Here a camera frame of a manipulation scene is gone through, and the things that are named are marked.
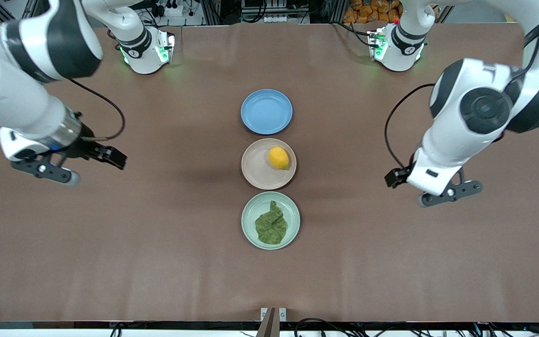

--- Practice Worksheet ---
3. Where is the white power strip with plugs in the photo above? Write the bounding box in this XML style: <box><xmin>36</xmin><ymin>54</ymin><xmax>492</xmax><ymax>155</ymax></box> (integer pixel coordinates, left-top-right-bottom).
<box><xmin>150</xmin><ymin>0</ymin><xmax>185</xmax><ymax>18</ymax></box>

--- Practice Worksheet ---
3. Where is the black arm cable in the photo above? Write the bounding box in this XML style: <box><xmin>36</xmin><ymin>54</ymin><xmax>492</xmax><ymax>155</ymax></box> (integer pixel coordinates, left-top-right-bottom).
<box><xmin>67</xmin><ymin>77</ymin><xmax>126</xmax><ymax>141</ymax></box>
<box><xmin>384</xmin><ymin>0</ymin><xmax>539</xmax><ymax>175</ymax></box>

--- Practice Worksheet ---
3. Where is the black cable bundle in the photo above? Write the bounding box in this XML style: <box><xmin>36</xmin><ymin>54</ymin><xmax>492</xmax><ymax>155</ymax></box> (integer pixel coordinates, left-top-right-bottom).
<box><xmin>108</xmin><ymin>315</ymin><xmax>539</xmax><ymax>337</ymax></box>

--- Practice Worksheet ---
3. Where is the green plate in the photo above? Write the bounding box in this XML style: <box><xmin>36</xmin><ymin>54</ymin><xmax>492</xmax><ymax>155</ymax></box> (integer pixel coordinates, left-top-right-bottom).
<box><xmin>241</xmin><ymin>191</ymin><xmax>301</xmax><ymax>250</ymax></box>

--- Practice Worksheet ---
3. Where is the yellow lemon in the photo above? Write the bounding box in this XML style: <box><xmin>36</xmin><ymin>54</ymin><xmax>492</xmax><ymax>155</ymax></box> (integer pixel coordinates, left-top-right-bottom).
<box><xmin>269</xmin><ymin>146</ymin><xmax>291</xmax><ymax>170</ymax></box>

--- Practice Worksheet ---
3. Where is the grey metal pole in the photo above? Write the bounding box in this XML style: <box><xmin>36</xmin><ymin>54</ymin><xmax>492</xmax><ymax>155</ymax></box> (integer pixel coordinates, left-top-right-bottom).
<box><xmin>255</xmin><ymin>308</ymin><xmax>281</xmax><ymax>337</ymax></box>

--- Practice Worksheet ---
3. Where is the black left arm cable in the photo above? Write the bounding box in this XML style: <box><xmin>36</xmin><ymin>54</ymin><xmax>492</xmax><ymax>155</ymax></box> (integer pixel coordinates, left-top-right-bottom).
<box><xmin>384</xmin><ymin>0</ymin><xmax>539</xmax><ymax>175</ymax></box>

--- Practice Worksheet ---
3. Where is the white mounting bracket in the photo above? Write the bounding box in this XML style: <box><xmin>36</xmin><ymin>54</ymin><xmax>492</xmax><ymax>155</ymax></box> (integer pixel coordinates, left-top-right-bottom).
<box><xmin>260</xmin><ymin>307</ymin><xmax>287</xmax><ymax>322</ymax></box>

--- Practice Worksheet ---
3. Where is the brown table cover sheet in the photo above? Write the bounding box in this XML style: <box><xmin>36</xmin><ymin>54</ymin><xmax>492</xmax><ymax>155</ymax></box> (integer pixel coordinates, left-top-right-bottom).
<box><xmin>0</xmin><ymin>22</ymin><xmax>539</xmax><ymax>323</ymax></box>

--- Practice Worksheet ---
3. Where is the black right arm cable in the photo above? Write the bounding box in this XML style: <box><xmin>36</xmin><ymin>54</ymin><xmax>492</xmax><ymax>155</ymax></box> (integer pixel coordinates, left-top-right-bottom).
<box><xmin>67</xmin><ymin>77</ymin><xmax>126</xmax><ymax>141</ymax></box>

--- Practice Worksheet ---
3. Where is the beige plate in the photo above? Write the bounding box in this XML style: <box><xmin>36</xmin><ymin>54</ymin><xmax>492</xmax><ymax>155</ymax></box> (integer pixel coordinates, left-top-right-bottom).
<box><xmin>241</xmin><ymin>138</ymin><xmax>298</xmax><ymax>190</ymax></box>

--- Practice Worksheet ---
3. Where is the blue plate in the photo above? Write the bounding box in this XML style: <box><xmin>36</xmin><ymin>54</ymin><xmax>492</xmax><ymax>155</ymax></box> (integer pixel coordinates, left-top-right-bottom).
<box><xmin>240</xmin><ymin>89</ymin><xmax>293</xmax><ymax>136</ymax></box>

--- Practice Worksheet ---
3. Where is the bag of oranges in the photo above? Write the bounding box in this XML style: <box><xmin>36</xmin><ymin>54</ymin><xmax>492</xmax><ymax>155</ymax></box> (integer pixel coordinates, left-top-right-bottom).
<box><xmin>343</xmin><ymin>0</ymin><xmax>441</xmax><ymax>24</ymax></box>

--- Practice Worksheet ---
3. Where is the green lettuce leaf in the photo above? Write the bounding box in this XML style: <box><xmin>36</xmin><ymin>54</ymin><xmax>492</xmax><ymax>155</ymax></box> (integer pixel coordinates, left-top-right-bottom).
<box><xmin>254</xmin><ymin>200</ymin><xmax>289</xmax><ymax>245</ymax></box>

